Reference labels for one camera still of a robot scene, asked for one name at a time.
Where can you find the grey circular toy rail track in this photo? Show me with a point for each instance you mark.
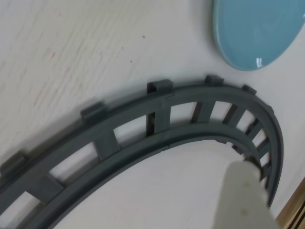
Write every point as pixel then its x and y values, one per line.
pixel 160 119

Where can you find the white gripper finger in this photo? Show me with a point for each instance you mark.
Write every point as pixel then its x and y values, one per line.
pixel 240 202

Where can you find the blue ceramic dish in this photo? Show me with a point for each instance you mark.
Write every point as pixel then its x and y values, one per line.
pixel 250 35

